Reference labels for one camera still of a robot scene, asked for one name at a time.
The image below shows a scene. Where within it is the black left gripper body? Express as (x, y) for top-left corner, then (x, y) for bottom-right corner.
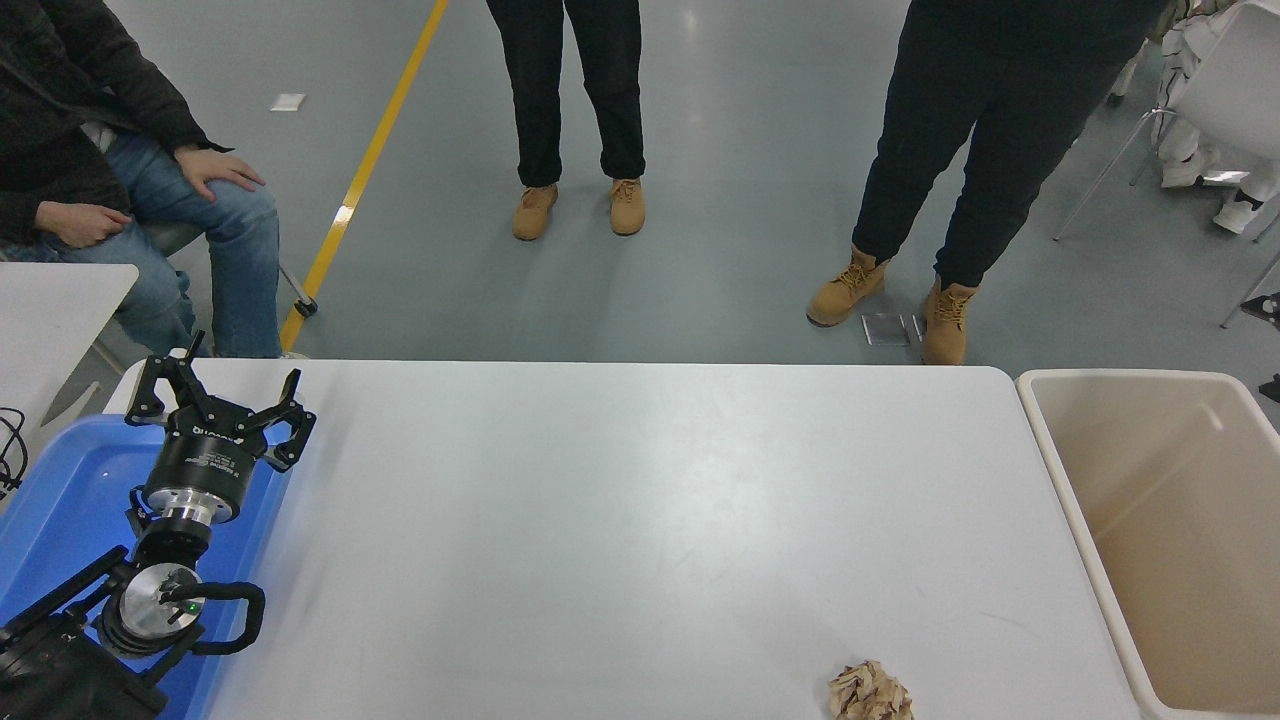
(148, 415), (269, 503)

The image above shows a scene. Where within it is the seated person's right hand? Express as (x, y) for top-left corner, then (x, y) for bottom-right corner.
(35, 200), (133, 250)

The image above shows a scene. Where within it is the seated person's left hand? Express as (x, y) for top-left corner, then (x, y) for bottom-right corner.
(175, 146), (267, 203)

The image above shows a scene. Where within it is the wheeled chair with white legs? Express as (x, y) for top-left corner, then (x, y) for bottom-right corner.
(145, 222), (321, 319)

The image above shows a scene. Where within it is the blue plastic tray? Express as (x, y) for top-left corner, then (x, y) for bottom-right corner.
(0, 415), (296, 720)

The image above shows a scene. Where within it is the white side table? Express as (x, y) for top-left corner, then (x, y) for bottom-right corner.
(0, 263), (139, 431)

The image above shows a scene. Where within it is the seated person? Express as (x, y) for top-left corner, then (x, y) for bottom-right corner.
(0, 0), (306, 359)

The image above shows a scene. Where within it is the crumpled tan paper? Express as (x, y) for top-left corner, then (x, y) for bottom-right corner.
(828, 660), (914, 720)

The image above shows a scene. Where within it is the large pale bin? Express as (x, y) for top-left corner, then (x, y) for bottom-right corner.
(1015, 368), (1280, 720)

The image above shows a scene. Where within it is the black cable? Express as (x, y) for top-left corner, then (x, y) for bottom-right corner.
(0, 407), (28, 496)

